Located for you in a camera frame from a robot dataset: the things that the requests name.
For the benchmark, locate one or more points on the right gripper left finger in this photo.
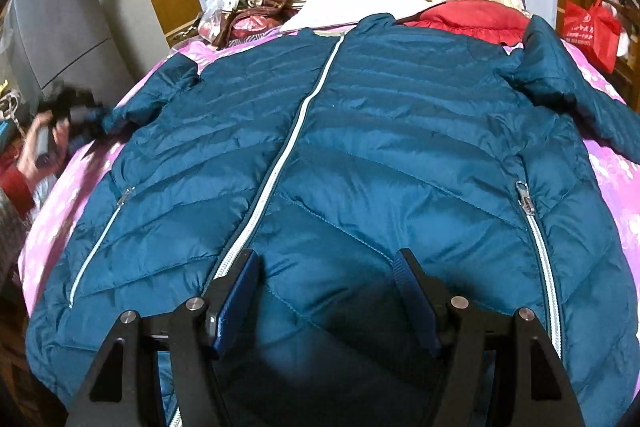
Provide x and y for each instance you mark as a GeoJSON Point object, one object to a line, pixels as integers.
{"type": "Point", "coordinates": [122, 387]}

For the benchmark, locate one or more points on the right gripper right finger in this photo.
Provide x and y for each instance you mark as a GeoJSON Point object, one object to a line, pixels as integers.
{"type": "Point", "coordinates": [530, 386]}

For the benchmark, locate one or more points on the teal quilted down jacket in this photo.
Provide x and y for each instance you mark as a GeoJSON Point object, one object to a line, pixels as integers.
{"type": "Point", "coordinates": [326, 155]}

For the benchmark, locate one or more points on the person's left hand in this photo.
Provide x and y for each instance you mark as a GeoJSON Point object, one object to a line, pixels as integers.
{"type": "Point", "coordinates": [27, 162]}

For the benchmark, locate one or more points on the grey refrigerator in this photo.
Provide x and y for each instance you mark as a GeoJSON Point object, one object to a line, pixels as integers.
{"type": "Point", "coordinates": [48, 42]}

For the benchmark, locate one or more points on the pink floral bed sheet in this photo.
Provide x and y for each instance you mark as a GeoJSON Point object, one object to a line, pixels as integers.
{"type": "Point", "coordinates": [618, 179]}

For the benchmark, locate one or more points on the white pillow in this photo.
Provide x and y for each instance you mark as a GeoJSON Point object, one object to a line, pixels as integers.
{"type": "Point", "coordinates": [317, 14]}

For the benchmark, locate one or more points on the red garment on bed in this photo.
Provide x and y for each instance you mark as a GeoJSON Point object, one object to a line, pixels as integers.
{"type": "Point", "coordinates": [486, 20]}

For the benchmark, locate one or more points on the red plastic bag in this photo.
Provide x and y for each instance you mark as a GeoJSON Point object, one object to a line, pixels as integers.
{"type": "Point", "coordinates": [595, 31]}

